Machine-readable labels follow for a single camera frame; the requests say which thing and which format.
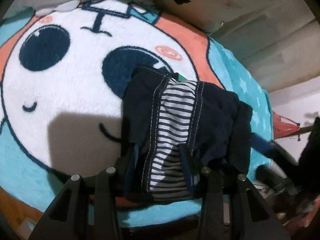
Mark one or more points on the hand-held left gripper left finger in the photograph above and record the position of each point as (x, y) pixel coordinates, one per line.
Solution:
(133, 155)

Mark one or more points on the navy pants with striped lining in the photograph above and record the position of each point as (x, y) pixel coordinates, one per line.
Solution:
(212, 120)

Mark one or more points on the beige cloth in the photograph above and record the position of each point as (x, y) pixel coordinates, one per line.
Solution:
(275, 55)

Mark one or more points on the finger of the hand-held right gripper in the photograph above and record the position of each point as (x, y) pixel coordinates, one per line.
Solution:
(261, 145)

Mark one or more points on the red fabric item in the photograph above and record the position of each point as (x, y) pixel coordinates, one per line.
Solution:
(283, 126)

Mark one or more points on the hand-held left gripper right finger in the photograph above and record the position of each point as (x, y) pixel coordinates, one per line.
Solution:
(187, 166)

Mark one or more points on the cartoon printed blanket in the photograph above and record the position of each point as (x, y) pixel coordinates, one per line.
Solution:
(75, 80)

